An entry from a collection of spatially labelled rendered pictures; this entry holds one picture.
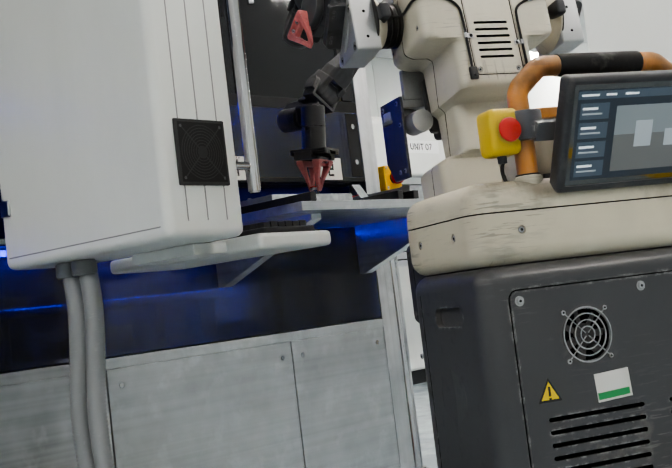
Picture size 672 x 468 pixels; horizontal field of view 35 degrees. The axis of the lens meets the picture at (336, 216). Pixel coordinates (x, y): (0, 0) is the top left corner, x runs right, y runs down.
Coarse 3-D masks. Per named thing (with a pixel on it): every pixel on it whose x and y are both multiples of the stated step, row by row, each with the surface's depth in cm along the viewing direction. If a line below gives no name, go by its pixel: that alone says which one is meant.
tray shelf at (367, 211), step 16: (272, 208) 227; (288, 208) 223; (304, 208) 221; (320, 208) 224; (336, 208) 228; (352, 208) 232; (368, 208) 236; (384, 208) 241; (400, 208) 246; (320, 224) 267; (336, 224) 273; (352, 224) 281
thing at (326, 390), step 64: (0, 384) 210; (64, 384) 220; (128, 384) 231; (192, 384) 244; (256, 384) 257; (320, 384) 273; (384, 384) 290; (0, 448) 208; (64, 448) 218; (128, 448) 229; (192, 448) 241; (256, 448) 255; (320, 448) 270; (384, 448) 287
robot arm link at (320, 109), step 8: (304, 104) 256; (312, 104) 252; (296, 112) 255; (304, 112) 252; (312, 112) 251; (320, 112) 252; (296, 120) 255; (304, 120) 252; (312, 120) 251; (320, 120) 252
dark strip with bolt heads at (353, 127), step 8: (344, 96) 296; (352, 96) 298; (352, 120) 296; (352, 128) 295; (352, 136) 295; (352, 144) 295; (352, 152) 294; (360, 152) 297; (352, 160) 294; (360, 160) 296; (352, 168) 293; (360, 168) 296; (360, 176) 295
